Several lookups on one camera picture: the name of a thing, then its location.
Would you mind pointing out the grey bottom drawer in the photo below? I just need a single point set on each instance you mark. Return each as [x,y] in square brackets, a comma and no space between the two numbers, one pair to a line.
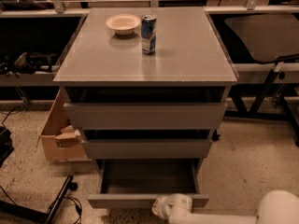
[137,183]

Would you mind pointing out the grey drawer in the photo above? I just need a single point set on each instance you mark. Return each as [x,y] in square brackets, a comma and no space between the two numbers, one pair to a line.
[145,108]
[146,144]
[137,183]

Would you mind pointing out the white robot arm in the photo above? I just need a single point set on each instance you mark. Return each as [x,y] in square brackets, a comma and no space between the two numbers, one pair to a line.
[275,207]

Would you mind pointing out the grey drawer cabinet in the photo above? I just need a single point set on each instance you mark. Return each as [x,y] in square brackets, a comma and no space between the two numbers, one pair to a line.
[188,54]

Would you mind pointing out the grey top drawer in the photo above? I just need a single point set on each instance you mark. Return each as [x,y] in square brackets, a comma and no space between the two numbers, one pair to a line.
[145,108]

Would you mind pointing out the grey middle drawer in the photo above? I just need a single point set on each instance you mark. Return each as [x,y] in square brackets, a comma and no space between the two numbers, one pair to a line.
[146,144]

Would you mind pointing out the blue energy drink can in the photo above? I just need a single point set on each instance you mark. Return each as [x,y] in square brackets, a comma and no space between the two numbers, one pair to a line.
[148,33]

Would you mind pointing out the white bowl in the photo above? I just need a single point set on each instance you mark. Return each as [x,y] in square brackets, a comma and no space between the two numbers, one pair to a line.
[123,24]

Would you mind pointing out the cardboard box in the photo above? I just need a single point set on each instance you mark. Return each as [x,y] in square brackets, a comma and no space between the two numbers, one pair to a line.
[60,140]

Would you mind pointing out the black headset on shelf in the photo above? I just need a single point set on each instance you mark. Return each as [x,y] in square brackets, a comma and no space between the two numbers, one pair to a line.
[28,63]

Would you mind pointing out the black box at left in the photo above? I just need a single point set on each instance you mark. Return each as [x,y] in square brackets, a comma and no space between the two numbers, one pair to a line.
[6,147]

